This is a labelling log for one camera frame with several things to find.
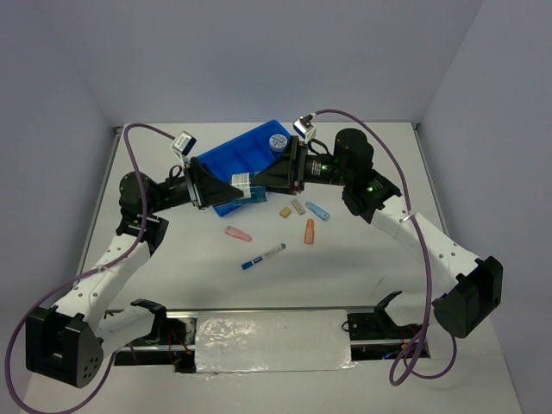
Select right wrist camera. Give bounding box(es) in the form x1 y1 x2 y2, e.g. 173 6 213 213
292 113 316 142

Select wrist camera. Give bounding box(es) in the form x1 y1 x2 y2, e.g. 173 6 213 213
171 131 197 160
292 113 316 142

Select blue plastic compartment tray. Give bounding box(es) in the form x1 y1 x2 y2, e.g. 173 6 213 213
196 120 298 218

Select blue white marker pen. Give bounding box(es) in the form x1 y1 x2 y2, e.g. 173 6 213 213
241 243 286 270

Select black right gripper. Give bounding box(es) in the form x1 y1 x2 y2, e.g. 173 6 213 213
251 135 351 196

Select blue slime jar printed lid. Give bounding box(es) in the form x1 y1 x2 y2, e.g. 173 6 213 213
268 134 289 153

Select grey eraser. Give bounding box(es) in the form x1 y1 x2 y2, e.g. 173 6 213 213
292 198 305 215

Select orange translucent case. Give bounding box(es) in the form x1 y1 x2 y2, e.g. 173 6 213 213
304 218 315 245

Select blue translucent case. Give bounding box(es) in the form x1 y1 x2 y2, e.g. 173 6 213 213
305 202 330 221

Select yellow eraser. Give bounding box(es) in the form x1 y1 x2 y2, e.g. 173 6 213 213
279 207 292 218

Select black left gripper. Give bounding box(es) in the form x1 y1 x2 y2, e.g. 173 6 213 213
149 157 247 214

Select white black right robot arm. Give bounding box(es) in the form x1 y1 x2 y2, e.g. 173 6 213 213
254 129 504 339

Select white foil covered panel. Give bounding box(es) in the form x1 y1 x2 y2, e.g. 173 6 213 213
195 310 355 373

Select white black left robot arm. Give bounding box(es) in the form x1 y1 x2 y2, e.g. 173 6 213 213
25 158 243 388

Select pink translucent case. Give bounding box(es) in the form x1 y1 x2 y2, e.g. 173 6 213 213
224 226 252 242

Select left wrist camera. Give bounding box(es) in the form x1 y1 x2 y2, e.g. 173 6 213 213
171 131 197 160

